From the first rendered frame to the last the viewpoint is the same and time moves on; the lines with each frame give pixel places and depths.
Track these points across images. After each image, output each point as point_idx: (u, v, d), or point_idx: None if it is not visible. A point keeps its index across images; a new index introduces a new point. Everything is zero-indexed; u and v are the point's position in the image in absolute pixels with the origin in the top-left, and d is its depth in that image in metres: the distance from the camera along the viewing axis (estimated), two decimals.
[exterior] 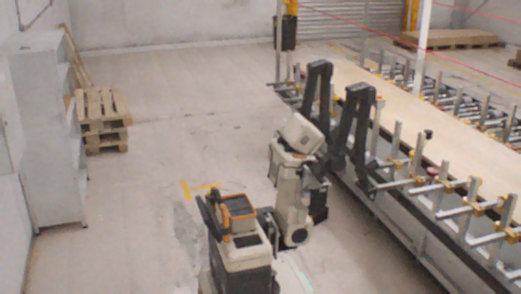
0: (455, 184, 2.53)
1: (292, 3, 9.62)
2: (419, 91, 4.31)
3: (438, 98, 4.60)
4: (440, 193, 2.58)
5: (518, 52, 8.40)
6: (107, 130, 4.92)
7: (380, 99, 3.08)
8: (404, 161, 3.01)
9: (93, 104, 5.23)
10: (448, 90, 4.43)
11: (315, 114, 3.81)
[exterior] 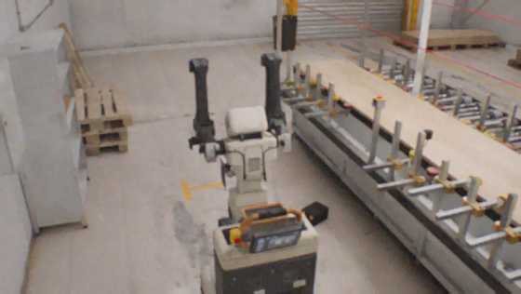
0: (455, 184, 2.53)
1: (292, 3, 9.62)
2: (419, 91, 4.31)
3: (438, 98, 4.60)
4: (440, 193, 2.58)
5: (518, 52, 8.40)
6: (107, 130, 4.92)
7: (380, 99, 3.08)
8: (404, 161, 3.01)
9: (93, 104, 5.23)
10: (448, 90, 4.43)
11: (315, 114, 3.81)
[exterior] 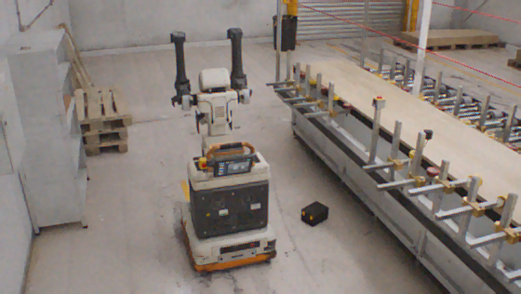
0: (455, 184, 2.53)
1: (292, 3, 9.62)
2: (419, 91, 4.31)
3: (438, 98, 4.60)
4: (440, 193, 2.58)
5: (518, 52, 8.40)
6: (107, 130, 4.92)
7: (380, 99, 3.08)
8: (404, 161, 3.01)
9: (93, 104, 5.23)
10: (448, 90, 4.43)
11: (315, 114, 3.81)
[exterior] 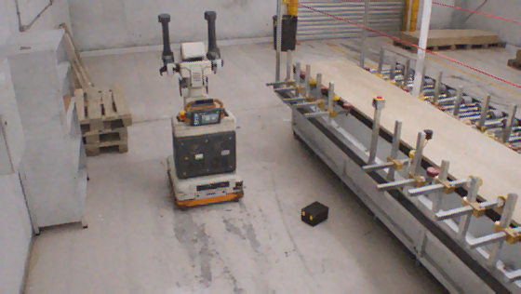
0: (455, 184, 2.53)
1: (292, 3, 9.62)
2: (419, 91, 4.31)
3: (438, 98, 4.60)
4: (440, 193, 2.58)
5: (518, 52, 8.40)
6: (107, 130, 4.92)
7: (380, 99, 3.08)
8: (404, 161, 3.01)
9: (93, 104, 5.23)
10: (448, 90, 4.43)
11: (315, 114, 3.81)
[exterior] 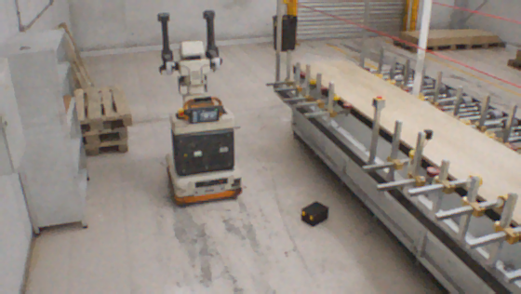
0: (455, 184, 2.53)
1: (292, 3, 9.62)
2: (419, 91, 4.31)
3: (438, 98, 4.60)
4: (440, 193, 2.58)
5: (518, 52, 8.40)
6: (107, 130, 4.92)
7: (380, 99, 3.08)
8: (404, 161, 3.01)
9: (93, 104, 5.23)
10: (448, 90, 4.43)
11: (315, 114, 3.81)
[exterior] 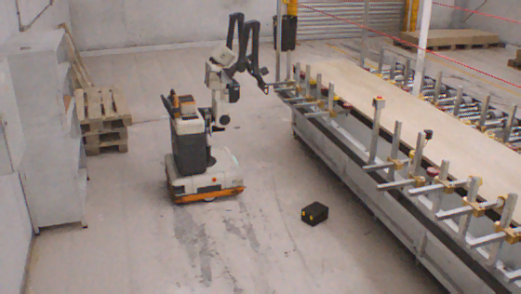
0: (455, 184, 2.53)
1: (292, 3, 9.62)
2: (419, 91, 4.31)
3: (438, 98, 4.60)
4: (440, 193, 2.58)
5: (518, 52, 8.40)
6: (107, 130, 4.92)
7: (380, 99, 3.08)
8: (404, 161, 3.01)
9: (93, 104, 5.23)
10: (448, 90, 4.43)
11: (315, 114, 3.81)
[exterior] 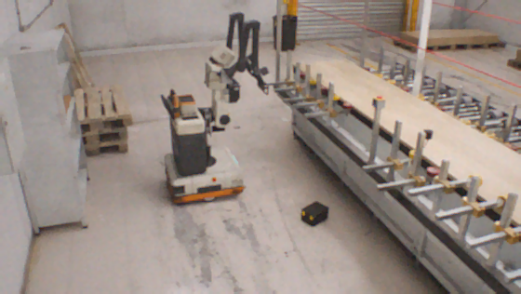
0: (455, 184, 2.53)
1: (292, 3, 9.62)
2: (419, 91, 4.31)
3: (438, 98, 4.60)
4: (440, 193, 2.58)
5: (518, 52, 8.40)
6: (107, 130, 4.92)
7: (380, 99, 3.08)
8: (404, 161, 3.01)
9: (93, 104, 5.23)
10: (448, 90, 4.43)
11: (315, 114, 3.81)
